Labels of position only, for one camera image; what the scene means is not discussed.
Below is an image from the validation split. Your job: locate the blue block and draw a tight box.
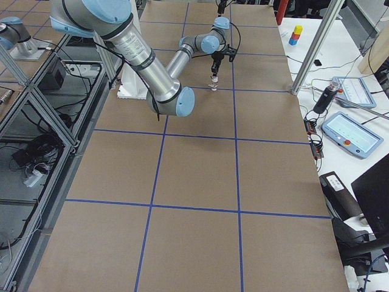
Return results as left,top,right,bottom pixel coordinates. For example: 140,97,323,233
288,38,298,46

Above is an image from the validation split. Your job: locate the black water bottle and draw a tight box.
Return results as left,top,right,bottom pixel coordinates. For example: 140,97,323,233
313,81,340,114

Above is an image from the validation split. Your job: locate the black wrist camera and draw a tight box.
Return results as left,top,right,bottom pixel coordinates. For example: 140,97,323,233
223,44,237,63

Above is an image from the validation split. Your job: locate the reacher grabber stick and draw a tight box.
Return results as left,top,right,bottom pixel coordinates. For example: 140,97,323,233
333,96,389,120

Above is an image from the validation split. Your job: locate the white pedestal column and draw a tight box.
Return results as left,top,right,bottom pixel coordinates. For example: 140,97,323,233
117,64,148,100

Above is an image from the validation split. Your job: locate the near teach pendant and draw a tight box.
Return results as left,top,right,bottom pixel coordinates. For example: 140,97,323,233
322,111,384,159

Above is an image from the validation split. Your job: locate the far teach pendant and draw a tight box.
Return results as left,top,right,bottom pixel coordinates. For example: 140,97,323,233
332,76,376,108

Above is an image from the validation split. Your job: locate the yellow block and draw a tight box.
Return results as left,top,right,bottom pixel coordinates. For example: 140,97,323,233
294,25,303,35

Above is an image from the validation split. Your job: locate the red block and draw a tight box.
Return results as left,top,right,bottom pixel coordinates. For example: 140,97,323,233
291,32,300,40

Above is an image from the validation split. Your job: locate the black monitor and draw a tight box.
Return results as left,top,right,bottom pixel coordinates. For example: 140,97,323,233
351,160,388,235

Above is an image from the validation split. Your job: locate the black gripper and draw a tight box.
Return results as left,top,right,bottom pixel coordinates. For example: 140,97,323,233
211,52,224,77
218,0,227,15

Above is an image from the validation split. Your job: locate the teach pendant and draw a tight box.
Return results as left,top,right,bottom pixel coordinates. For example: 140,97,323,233
322,111,384,159
332,76,376,108

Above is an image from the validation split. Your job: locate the aluminium frame post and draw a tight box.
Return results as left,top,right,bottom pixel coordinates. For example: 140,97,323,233
290,0,344,96

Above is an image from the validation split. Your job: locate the black camera cable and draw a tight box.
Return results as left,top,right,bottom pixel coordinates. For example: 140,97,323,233
223,21,242,55

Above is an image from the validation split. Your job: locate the white chrome PPR valve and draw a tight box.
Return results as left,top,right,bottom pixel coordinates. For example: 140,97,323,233
208,83,218,92

